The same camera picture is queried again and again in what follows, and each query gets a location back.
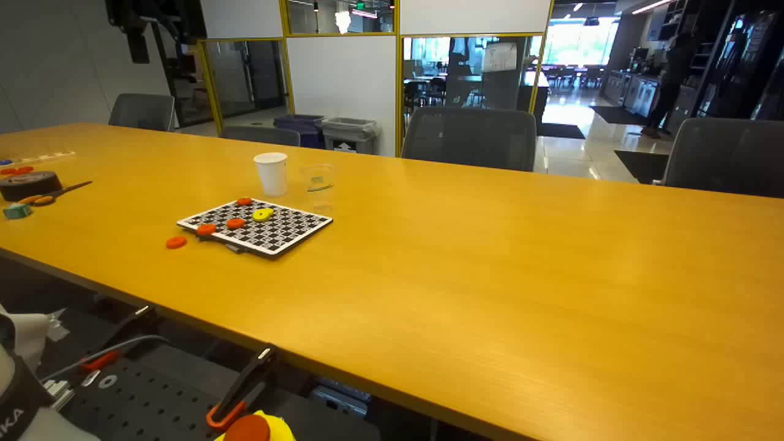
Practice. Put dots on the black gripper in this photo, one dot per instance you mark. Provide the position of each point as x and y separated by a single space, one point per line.
162 16

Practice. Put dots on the white paper cup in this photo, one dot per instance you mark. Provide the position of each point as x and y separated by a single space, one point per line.
271 172

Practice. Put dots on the grey mesh office chair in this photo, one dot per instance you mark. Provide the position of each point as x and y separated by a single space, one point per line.
725 155
142 111
472 139

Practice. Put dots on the white partition panel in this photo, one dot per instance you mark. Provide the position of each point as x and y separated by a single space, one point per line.
343 81
473 16
240 16

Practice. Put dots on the low grey bin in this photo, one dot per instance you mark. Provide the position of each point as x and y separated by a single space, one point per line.
257 133

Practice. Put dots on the orange flat pieces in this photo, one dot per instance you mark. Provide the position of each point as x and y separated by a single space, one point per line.
16 169

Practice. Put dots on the black tape roll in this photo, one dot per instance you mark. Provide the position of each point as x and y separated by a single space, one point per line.
27 188

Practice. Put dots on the dark blue waste bin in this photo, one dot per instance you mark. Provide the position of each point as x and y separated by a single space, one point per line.
296 128

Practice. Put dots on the green block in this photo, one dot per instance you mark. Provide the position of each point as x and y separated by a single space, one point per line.
16 211

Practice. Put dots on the grey board support foot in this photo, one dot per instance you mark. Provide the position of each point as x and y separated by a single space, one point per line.
236 248

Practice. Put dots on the grey waste bin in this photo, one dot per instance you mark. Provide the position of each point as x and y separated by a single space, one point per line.
350 136

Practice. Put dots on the black white checker marker board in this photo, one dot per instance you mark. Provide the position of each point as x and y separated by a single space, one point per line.
290 232

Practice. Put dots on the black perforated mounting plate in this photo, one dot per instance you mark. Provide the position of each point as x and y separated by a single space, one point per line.
147 401

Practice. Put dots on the yellow red emergency stop button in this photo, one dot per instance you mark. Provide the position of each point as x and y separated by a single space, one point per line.
252 427

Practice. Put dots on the blue box under table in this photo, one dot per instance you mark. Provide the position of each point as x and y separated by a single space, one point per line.
338 401

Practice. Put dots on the dark floor mat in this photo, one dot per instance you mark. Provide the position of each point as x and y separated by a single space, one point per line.
643 165
560 130

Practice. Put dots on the glass pane yellow frame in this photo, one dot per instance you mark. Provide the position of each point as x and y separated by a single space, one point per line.
469 70

